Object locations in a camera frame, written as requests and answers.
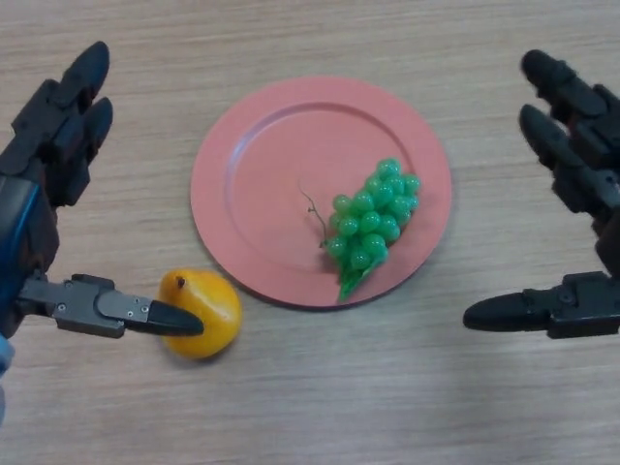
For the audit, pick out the green grapes bunch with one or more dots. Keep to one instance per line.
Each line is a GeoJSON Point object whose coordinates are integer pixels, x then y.
{"type": "Point", "coordinates": [373, 218]}

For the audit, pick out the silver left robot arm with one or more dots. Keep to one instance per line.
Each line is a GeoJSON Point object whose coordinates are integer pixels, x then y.
{"type": "Point", "coordinates": [4, 358]}

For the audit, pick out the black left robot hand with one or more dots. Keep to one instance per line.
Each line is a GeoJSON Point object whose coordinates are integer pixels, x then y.
{"type": "Point", "coordinates": [39, 155]}

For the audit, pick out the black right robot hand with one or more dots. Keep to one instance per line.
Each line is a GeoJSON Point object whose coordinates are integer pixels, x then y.
{"type": "Point", "coordinates": [591, 169]}

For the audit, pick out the yellow pear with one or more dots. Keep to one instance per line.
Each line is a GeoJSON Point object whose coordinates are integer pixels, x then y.
{"type": "Point", "coordinates": [218, 298]}

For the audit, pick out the pink round plate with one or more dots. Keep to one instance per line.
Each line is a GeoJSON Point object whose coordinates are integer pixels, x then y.
{"type": "Point", "coordinates": [271, 194]}

